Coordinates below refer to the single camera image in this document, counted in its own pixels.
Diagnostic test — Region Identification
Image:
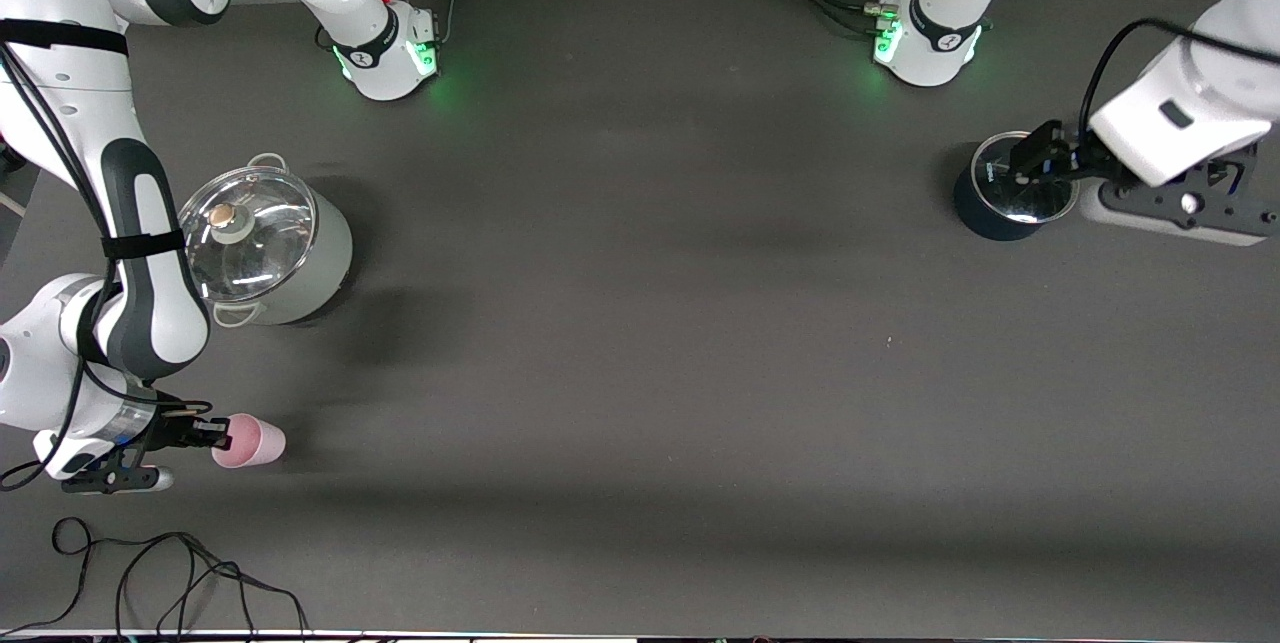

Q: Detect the pink plastic cup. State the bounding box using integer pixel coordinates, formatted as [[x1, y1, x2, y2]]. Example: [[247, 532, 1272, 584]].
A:
[[210, 412, 287, 470]]

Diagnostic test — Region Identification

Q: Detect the glass lid with blue knob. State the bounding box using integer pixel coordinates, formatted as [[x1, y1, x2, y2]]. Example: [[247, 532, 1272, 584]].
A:
[[970, 131, 1081, 226]]

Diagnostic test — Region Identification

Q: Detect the dark blue saucepan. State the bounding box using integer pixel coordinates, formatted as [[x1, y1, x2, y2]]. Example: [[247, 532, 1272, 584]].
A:
[[952, 131, 1081, 242]]

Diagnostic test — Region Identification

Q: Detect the glass lid with grey knob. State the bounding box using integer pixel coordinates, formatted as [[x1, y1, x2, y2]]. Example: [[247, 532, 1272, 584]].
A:
[[180, 166, 318, 304]]

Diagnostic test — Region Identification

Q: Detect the dark grey table mat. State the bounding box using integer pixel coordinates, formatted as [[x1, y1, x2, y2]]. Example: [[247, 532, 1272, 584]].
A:
[[0, 0, 1280, 636]]

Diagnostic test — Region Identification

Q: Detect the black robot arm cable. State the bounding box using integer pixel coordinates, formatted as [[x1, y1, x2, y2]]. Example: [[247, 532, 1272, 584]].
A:
[[0, 18, 216, 492], [1078, 18, 1280, 159]]

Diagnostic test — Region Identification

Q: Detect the thin black loose cable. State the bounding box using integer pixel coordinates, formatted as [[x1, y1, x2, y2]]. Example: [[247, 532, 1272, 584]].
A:
[[0, 517, 311, 639]]

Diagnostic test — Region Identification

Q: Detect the pale green two-handled pot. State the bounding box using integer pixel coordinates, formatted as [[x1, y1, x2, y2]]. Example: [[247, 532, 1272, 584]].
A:
[[180, 153, 354, 329]]

